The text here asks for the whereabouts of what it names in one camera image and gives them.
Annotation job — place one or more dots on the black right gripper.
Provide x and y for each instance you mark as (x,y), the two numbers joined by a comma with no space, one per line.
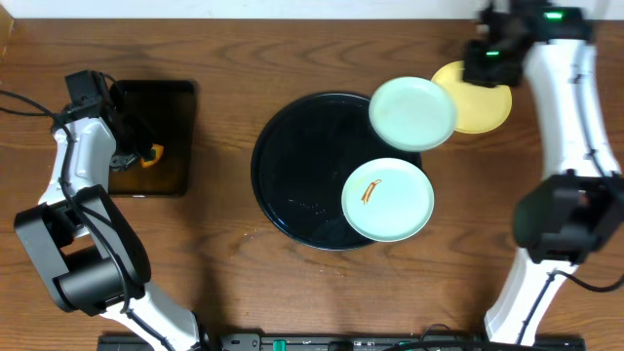
(471,73)

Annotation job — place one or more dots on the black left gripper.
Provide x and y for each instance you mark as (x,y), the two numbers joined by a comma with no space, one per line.
(130,147)

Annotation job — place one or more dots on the orange green sponge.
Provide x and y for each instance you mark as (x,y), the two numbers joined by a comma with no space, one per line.
(155,154)

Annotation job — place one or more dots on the yellow plate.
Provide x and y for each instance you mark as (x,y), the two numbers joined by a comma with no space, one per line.
(479,109)

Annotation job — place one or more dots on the mint green plate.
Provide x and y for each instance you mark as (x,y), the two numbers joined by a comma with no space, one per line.
(387,200)
(412,114)

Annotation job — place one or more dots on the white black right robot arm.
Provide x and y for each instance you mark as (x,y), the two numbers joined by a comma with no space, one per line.
(578,204)

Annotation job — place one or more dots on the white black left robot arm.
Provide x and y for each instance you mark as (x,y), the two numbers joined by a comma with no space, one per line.
(85,252)

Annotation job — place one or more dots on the black rectangular water tray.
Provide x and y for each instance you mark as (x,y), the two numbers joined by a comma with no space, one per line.
(168,109)

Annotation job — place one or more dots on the round black serving tray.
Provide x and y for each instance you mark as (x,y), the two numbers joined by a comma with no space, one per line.
(302,159)

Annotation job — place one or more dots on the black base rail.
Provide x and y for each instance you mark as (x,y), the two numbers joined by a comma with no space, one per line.
(435,341)

